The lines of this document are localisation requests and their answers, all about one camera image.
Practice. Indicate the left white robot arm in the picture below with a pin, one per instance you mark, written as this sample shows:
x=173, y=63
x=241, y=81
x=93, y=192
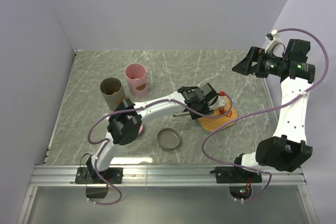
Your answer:
x=125, y=123

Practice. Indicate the grey cylindrical container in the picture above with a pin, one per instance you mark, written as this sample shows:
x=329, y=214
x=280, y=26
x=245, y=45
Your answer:
x=110, y=85

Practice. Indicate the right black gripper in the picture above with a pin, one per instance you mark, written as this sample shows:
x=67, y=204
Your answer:
x=255, y=54

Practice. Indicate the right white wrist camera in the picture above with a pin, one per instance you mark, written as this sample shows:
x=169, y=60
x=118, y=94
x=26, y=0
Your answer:
x=273, y=41

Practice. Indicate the woven bamboo tray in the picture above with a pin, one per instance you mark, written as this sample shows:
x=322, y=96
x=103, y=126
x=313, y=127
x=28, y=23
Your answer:
x=212, y=124

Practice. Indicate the pink cylindrical container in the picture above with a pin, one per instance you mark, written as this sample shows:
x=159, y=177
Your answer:
x=137, y=80

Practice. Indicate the metal tongs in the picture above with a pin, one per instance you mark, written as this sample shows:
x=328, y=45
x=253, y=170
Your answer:
x=216, y=113

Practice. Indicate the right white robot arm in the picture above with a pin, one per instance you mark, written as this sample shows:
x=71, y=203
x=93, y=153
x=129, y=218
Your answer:
x=286, y=150

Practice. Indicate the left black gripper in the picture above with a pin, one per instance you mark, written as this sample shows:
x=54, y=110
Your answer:
x=206, y=110

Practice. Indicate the pink round lid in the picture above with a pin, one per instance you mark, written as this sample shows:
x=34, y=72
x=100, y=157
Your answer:
x=140, y=129

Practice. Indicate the aluminium mounting rail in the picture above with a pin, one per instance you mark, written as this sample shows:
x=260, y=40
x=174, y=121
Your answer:
x=166, y=194

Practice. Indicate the grey round lid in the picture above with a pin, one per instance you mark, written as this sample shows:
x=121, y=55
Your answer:
x=168, y=139

